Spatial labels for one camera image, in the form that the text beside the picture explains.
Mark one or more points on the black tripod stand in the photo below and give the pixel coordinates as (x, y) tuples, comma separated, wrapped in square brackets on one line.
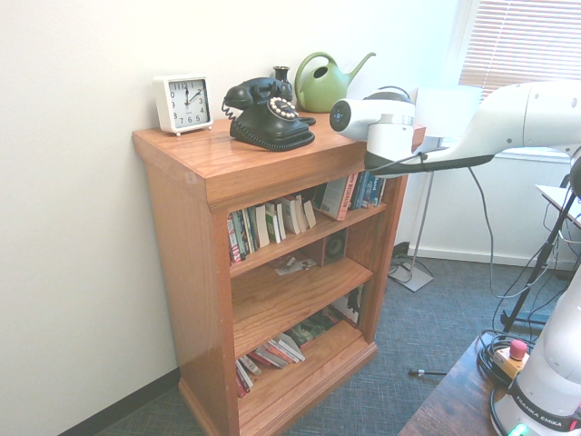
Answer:
[(540, 263)]

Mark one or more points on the red emergency stop button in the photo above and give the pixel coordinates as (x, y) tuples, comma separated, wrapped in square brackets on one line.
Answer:
[(517, 350)]

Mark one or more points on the paperback book white page edge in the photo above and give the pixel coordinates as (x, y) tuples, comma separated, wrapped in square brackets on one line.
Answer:
[(281, 221), (310, 214), (291, 215), (302, 213), (262, 226)]

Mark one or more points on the white flat board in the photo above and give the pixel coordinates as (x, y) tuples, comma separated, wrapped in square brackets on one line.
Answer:
[(560, 200)]

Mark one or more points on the green watering can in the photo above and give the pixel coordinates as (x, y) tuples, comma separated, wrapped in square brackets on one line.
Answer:
[(320, 91)]

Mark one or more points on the loose printed cards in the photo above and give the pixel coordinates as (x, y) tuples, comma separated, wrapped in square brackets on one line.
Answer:
[(295, 265)]

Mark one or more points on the orange spine book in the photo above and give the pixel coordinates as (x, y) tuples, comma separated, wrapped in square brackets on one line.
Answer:
[(338, 200)]

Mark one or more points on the white red patterned book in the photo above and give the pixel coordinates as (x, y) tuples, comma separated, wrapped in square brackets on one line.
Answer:
[(249, 364)]

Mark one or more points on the dark green spine book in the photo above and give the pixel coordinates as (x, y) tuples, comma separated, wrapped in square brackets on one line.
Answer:
[(243, 234)]

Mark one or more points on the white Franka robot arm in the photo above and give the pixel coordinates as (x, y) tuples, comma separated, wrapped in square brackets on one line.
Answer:
[(499, 118)]

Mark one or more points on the dark blue spine book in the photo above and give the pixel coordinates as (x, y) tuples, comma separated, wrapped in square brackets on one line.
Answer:
[(357, 193)]

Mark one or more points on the grey white slumped book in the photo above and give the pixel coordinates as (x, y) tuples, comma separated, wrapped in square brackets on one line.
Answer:
[(290, 347)]

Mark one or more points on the wooden bookshelf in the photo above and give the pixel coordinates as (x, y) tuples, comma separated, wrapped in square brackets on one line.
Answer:
[(181, 227)]

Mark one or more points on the blue Thailand guide book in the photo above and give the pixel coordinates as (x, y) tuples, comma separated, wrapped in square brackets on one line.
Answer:
[(377, 191)]

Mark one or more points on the white square alarm clock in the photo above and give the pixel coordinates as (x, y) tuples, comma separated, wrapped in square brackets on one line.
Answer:
[(186, 102)]

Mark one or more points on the orange red slumped book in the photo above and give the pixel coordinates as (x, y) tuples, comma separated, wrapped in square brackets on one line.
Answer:
[(272, 356)]

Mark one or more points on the small wooden speaker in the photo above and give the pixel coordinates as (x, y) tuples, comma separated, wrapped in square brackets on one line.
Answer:
[(337, 247)]

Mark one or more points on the black vintage telephone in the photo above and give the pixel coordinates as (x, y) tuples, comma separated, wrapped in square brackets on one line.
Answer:
[(268, 127)]

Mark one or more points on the red thin book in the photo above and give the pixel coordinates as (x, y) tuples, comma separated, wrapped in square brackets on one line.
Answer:
[(240, 386)]

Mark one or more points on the white shade floor lamp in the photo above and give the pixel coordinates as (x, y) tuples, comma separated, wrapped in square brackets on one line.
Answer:
[(449, 109)]

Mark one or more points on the blue travel guide book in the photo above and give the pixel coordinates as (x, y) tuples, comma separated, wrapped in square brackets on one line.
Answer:
[(367, 193)]

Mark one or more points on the black pen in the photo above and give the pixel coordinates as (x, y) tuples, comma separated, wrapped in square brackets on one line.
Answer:
[(426, 373)]

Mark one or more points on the small black vase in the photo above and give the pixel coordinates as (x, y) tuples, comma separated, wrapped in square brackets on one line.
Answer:
[(281, 75)]

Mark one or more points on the green photo cover book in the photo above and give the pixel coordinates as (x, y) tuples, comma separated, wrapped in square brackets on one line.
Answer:
[(313, 329)]

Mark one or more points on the red white spine book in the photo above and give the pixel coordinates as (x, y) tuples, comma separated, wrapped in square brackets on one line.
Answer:
[(233, 238)]

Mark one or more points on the black white picture book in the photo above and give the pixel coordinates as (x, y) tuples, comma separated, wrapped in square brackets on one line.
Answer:
[(351, 306)]

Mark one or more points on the window blinds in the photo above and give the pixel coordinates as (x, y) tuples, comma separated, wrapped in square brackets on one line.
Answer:
[(522, 45)]

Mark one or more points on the dark teal spine book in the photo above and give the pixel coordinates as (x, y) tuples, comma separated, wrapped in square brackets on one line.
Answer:
[(252, 229)]

